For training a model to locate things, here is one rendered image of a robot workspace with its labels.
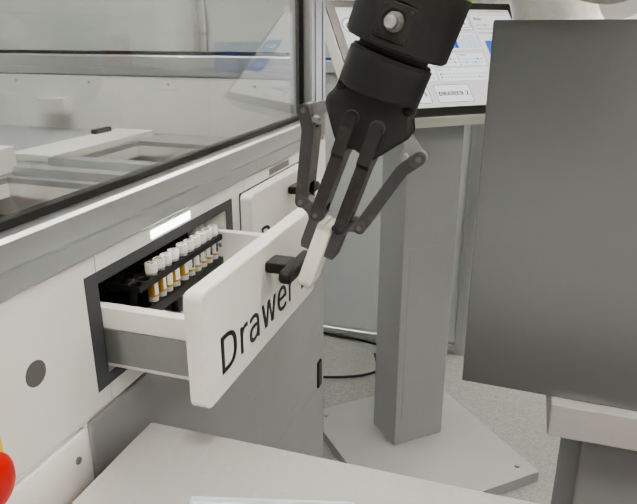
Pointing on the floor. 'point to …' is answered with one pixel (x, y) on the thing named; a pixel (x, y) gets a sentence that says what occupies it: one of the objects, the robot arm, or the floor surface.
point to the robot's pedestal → (601, 453)
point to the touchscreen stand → (421, 343)
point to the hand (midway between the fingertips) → (317, 252)
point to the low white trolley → (253, 475)
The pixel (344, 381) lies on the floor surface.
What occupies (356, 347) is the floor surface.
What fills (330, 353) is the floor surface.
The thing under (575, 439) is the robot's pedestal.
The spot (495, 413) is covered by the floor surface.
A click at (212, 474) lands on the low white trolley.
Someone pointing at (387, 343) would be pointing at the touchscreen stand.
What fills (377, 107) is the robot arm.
